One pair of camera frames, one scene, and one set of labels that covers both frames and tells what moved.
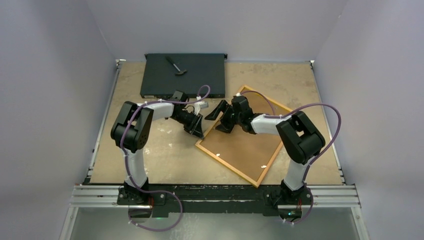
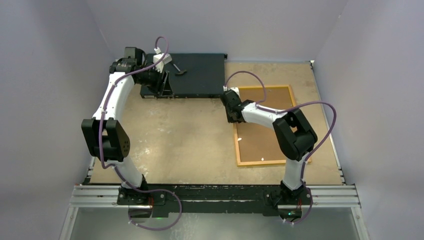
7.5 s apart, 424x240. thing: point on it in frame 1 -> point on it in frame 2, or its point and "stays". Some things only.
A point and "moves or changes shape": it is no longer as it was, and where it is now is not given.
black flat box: (201, 75) stays
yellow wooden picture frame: (248, 154) moves or changes shape
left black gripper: (195, 128) -> (162, 87)
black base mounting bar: (216, 198) stays
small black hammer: (180, 72) stays
